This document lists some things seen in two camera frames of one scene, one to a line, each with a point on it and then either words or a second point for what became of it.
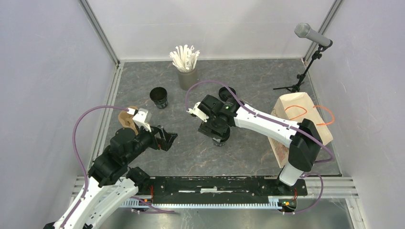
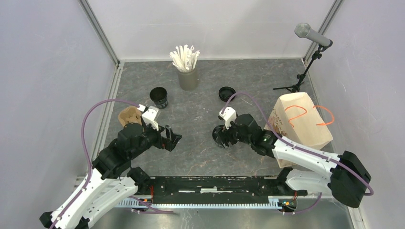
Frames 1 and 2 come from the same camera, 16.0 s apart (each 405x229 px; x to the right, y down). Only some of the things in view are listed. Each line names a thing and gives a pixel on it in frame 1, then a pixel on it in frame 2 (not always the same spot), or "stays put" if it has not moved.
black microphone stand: x=296 y=88 stays put
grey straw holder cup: x=188 y=80 stays put
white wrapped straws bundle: x=184 y=58 stays put
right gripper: x=206 y=128 → x=231 y=140
